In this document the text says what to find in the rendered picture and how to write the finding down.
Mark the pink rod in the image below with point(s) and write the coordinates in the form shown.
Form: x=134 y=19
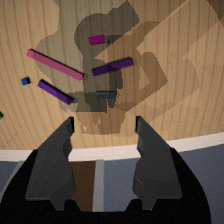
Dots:
x=55 y=64

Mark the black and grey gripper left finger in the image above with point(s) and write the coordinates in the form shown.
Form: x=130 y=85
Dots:
x=43 y=182

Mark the purple rod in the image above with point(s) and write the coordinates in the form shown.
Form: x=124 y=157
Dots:
x=112 y=66
x=55 y=92

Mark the small magenta block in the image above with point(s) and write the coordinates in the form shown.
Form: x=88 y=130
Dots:
x=96 y=39

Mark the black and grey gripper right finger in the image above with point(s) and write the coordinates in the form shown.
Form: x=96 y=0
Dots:
x=164 y=182

